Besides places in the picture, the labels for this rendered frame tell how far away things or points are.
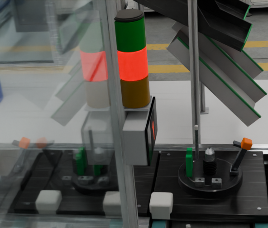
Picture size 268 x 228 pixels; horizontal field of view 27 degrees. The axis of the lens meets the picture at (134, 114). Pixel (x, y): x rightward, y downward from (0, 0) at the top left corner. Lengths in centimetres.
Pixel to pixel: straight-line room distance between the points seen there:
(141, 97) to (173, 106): 87
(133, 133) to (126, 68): 11
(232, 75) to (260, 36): 328
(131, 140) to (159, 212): 28
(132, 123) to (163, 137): 71
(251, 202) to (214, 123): 54
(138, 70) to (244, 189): 44
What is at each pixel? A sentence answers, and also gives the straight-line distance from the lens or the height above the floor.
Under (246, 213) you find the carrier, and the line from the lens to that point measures 117.
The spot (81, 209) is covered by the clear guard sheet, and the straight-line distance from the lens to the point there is 73.
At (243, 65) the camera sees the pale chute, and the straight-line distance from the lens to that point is 166.
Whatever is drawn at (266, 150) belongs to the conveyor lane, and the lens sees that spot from 139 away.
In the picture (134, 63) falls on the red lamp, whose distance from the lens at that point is 91.
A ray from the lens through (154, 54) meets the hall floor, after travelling 448.
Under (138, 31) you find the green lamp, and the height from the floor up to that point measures 139.
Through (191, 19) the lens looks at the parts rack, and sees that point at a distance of 131.
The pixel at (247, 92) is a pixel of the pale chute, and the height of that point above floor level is 102.
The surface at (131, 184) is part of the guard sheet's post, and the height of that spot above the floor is 110.
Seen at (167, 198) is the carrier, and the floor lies 99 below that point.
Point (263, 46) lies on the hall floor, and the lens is 457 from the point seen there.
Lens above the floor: 169
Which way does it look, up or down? 28 degrees down
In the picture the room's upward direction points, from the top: 5 degrees counter-clockwise
